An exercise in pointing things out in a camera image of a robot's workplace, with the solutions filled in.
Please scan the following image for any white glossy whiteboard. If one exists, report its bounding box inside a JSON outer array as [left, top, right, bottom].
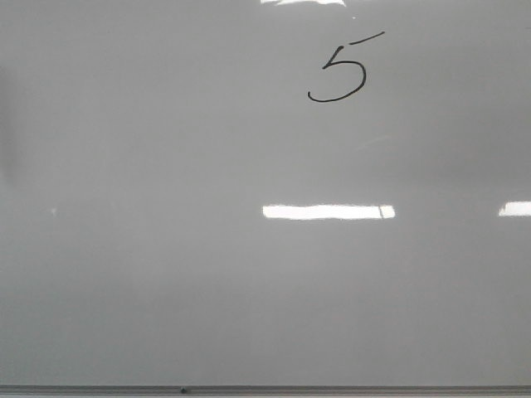
[[1, 1, 530, 396]]

